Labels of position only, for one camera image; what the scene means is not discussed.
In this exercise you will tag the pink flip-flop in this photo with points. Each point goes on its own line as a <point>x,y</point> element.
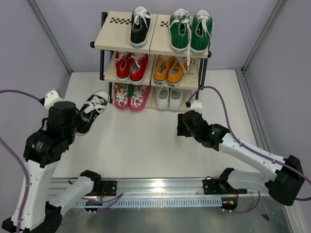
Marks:
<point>139,97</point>
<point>122,95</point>

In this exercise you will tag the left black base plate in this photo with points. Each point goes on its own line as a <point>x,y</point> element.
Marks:
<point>108,188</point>

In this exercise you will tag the left red sneaker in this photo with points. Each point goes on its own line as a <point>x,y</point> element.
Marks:
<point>122,64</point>

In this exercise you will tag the left yellow sneaker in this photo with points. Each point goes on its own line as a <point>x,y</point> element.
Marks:
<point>162,65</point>

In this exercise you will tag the right controller board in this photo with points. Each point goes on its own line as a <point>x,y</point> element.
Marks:
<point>229,205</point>

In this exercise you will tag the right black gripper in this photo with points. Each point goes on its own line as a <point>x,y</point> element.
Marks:
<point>180,127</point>

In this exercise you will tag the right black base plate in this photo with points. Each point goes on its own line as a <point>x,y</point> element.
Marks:
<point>212,186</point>

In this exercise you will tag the sideways black sneaker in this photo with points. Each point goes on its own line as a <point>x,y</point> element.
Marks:
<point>92,108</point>

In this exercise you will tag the beige black shoe shelf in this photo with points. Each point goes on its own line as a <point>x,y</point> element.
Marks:
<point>114,36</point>

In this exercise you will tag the red sneaker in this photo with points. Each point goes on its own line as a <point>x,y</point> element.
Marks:
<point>122,64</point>
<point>138,66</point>

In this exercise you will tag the yellow sneaker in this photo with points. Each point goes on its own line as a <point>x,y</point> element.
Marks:
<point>162,65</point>
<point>178,70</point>

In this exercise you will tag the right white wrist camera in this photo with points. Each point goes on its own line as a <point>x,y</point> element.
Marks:
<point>194,105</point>

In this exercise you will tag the green sneaker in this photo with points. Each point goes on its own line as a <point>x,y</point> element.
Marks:
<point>179,30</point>
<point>202,27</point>

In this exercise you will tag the right yellow sneaker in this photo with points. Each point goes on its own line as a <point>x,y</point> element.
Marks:
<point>178,70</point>

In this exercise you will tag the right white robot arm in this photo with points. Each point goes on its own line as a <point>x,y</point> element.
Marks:
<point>281,178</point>

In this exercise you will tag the controller board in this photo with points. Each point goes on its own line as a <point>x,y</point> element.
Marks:
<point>229,205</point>
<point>92,205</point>

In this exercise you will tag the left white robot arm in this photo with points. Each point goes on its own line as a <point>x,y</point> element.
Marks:
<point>43,150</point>

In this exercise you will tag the left controller board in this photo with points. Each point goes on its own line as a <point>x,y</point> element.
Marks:
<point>92,205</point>

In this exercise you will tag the aluminium mounting rail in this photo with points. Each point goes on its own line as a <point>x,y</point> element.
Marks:
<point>160,188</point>

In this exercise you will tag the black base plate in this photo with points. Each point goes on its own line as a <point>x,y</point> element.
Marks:
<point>212,186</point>
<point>108,188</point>

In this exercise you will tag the slotted grey cable duct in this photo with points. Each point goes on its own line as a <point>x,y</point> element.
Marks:
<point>168,202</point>

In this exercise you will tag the right red sneaker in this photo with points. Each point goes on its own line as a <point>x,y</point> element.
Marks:
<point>138,66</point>

